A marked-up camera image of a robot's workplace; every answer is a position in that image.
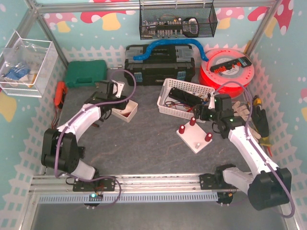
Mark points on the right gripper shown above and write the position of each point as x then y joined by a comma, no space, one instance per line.
199,112

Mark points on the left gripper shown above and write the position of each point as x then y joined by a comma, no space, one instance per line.
120,105

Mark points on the large red spring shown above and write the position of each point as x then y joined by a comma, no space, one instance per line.
192,121

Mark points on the white peg board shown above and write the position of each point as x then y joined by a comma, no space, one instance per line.
194,137

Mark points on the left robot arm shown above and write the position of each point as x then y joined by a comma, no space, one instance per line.
60,149

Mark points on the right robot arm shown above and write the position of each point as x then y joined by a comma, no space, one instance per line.
267,185

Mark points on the white spring tray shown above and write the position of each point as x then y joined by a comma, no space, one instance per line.
131,107

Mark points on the red filament spool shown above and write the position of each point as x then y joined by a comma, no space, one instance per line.
215,80

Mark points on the black toolbox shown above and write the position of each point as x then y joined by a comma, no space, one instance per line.
169,61

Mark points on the green tool case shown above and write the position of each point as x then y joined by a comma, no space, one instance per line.
85,73

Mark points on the yellow black screwdriver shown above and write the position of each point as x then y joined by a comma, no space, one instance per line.
257,101

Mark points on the black work glove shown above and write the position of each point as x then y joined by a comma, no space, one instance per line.
260,121

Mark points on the white perforated basket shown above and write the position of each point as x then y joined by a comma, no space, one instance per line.
169,106

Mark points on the black battery holder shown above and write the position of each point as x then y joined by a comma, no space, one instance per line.
185,97

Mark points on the orange multimeter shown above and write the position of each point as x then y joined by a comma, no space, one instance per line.
60,94

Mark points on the black terminal strip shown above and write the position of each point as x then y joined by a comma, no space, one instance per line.
240,62

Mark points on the black aluminium extrusion piece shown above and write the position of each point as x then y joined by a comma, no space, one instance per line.
81,152

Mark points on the clear acrylic box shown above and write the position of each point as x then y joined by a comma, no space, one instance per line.
39,55

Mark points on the blue white work glove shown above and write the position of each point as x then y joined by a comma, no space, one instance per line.
18,73

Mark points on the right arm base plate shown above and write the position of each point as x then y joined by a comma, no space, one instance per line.
211,181

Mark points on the grey slotted cable duct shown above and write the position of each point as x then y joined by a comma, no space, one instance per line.
128,198

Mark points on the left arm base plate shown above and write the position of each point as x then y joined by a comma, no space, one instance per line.
107,184

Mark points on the black wire mesh basket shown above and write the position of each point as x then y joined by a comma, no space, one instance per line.
172,19

